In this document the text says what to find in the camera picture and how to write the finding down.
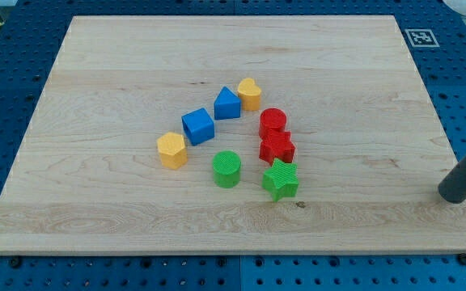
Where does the green cylinder block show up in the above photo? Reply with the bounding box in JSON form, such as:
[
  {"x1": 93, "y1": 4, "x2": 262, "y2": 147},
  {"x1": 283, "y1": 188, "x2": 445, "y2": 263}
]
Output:
[{"x1": 212, "y1": 150, "x2": 241, "y2": 188}]

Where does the blue cube block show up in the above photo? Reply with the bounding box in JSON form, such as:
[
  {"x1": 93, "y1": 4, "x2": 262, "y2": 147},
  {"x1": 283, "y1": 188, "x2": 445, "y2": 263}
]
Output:
[{"x1": 181, "y1": 108, "x2": 215, "y2": 146}]

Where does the blue triangle block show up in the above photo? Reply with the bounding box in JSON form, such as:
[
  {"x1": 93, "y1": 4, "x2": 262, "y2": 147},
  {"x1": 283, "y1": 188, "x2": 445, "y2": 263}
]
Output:
[{"x1": 214, "y1": 86, "x2": 241, "y2": 120}]

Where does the red cylinder block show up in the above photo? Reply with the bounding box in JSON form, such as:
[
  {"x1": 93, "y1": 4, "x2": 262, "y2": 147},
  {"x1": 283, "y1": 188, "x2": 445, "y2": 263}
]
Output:
[{"x1": 259, "y1": 108, "x2": 287, "y2": 139}]

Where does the red star block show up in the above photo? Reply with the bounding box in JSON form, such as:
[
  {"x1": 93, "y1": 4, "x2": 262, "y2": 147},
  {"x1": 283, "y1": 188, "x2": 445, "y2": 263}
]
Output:
[{"x1": 259, "y1": 130, "x2": 295, "y2": 165}]

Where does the yellow hexagon block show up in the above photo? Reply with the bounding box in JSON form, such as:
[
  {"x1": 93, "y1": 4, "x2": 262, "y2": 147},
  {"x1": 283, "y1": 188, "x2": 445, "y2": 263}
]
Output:
[{"x1": 157, "y1": 132, "x2": 188, "y2": 170}]

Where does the green star block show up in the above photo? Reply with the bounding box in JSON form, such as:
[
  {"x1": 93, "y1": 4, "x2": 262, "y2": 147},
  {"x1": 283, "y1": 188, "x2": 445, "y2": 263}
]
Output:
[{"x1": 262, "y1": 158, "x2": 299, "y2": 202}]

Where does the yellow heart block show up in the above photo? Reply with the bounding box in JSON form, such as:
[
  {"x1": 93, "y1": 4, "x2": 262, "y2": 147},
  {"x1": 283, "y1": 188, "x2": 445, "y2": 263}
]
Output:
[{"x1": 237, "y1": 78, "x2": 262, "y2": 111}]

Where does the wooden board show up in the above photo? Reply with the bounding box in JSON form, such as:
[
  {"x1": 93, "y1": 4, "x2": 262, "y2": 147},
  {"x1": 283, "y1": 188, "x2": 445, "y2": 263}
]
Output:
[{"x1": 0, "y1": 15, "x2": 466, "y2": 256}]

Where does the white fiducial marker tag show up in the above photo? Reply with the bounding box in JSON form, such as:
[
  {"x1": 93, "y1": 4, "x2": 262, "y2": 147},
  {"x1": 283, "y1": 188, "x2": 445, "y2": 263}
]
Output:
[{"x1": 405, "y1": 28, "x2": 439, "y2": 48}]

